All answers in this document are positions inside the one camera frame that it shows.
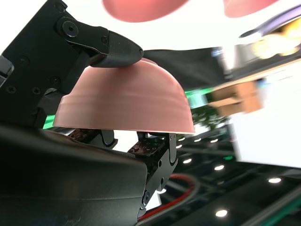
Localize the brown cardboard box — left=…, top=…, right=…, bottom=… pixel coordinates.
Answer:
left=208, top=80, right=265, bottom=116

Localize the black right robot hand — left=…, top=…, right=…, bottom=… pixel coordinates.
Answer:
left=0, top=0, right=179, bottom=226

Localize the red cable under hand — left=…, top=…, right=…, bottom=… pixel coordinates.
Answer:
left=138, top=173, right=196, bottom=221

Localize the pink plastic bowl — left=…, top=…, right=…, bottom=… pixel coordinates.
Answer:
left=53, top=58, right=196, bottom=135
left=222, top=0, right=281, bottom=18
left=101, top=0, right=190, bottom=23

